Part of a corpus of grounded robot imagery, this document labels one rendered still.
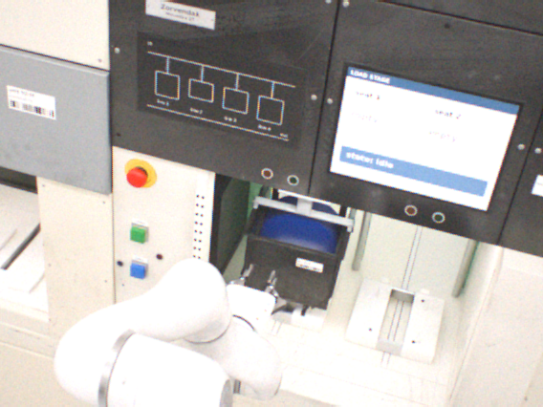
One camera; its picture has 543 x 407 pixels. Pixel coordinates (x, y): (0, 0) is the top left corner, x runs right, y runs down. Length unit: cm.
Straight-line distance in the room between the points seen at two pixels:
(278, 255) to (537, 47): 83
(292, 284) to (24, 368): 72
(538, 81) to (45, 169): 96
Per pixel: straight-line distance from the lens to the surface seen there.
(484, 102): 140
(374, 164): 149
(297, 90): 145
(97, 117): 163
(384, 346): 203
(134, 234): 175
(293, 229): 199
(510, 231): 153
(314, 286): 196
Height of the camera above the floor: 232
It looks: 37 degrees down
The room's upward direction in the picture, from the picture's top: 7 degrees clockwise
